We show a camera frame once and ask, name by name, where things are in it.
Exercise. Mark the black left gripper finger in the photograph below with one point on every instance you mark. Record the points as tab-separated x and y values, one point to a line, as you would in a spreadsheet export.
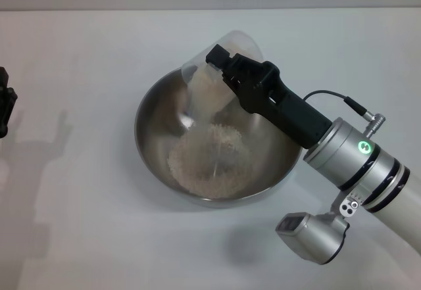
5	106

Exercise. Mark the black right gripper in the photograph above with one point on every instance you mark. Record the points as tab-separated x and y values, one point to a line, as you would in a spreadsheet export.
289	115

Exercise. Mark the clear plastic measuring cup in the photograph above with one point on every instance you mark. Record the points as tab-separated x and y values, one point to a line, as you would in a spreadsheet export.
197	69

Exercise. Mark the white uncooked rice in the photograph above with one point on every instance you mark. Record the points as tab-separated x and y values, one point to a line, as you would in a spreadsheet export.
207	161

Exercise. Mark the stainless steel mixing bowl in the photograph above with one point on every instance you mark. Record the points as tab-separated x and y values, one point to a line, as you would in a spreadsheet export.
263	171

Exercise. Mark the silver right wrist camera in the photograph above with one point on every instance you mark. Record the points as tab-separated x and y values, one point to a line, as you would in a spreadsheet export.
312	237

